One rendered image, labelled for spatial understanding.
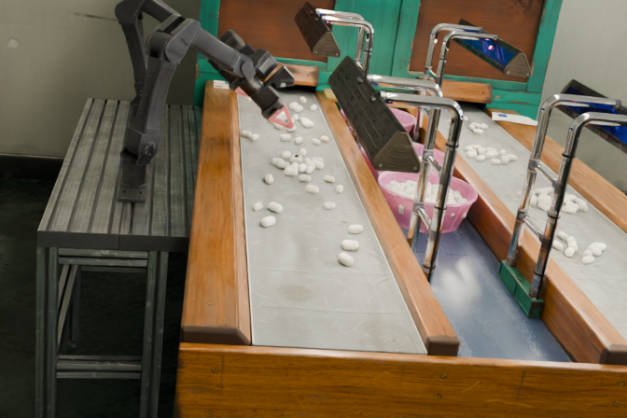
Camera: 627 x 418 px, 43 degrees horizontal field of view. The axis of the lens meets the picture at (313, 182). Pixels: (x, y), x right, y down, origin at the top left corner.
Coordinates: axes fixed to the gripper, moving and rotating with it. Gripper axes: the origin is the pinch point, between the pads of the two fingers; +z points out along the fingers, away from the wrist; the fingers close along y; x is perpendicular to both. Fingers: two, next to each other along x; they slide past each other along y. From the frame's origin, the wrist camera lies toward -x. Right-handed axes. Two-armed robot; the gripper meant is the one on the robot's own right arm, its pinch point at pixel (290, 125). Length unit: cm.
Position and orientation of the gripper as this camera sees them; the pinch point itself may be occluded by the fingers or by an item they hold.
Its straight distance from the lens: 232.8
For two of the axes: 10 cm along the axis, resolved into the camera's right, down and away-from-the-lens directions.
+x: -7.4, 6.6, 1.5
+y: -1.1, -3.4, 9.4
